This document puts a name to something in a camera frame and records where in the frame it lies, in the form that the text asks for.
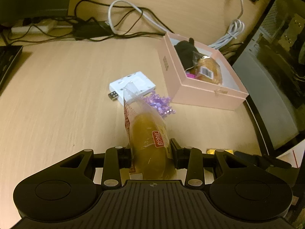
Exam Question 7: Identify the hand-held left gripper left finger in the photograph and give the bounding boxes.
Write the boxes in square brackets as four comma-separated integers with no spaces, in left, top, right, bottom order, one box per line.
[59,146,132,188]

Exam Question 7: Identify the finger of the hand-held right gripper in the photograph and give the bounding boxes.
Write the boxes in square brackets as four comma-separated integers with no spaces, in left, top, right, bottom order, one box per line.
[235,151,292,170]

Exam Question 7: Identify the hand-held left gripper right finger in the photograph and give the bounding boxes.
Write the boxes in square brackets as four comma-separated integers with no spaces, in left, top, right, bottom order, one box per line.
[170,138,254,189]

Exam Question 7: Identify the bread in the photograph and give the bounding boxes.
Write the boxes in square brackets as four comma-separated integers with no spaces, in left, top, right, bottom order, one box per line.
[121,82,178,180]
[192,52,223,85]

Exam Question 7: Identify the pink cardboard box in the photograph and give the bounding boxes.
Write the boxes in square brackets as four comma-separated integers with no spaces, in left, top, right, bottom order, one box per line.
[158,32,249,111]

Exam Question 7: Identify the black plush toy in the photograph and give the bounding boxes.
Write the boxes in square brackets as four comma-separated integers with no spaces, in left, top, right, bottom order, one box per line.
[175,37,203,71]

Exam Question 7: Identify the white paper with red line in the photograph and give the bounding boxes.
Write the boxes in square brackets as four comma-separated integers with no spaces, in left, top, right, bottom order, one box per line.
[292,145,305,170]

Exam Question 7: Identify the yellow packet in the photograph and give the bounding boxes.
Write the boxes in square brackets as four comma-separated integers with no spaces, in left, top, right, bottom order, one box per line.
[207,148,235,155]

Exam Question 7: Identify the purple ribbon bow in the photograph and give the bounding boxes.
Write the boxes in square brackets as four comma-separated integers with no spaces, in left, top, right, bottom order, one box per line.
[142,93,177,118]

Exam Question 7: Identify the glass-sided computer case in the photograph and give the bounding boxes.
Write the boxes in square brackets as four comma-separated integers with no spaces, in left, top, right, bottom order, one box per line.
[231,0,305,159]

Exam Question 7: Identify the white flat box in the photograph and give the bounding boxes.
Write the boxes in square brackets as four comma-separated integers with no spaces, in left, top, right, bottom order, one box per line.
[109,71,156,106]

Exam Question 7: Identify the black flat device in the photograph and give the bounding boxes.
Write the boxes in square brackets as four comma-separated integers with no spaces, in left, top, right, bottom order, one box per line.
[0,45,23,87]

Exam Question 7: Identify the white power strip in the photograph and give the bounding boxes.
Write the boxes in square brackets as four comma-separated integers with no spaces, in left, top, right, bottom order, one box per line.
[11,19,58,34]

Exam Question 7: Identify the black power adapter with cables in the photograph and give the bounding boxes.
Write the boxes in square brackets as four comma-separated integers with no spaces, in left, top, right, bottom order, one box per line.
[0,0,167,46]

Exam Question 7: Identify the grey bundled cable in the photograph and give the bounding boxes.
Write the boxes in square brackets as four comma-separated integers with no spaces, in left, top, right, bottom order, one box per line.
[208,0,246,50]

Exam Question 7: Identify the white cable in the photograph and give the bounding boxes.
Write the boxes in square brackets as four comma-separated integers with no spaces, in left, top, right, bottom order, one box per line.
[108,0,174,34]

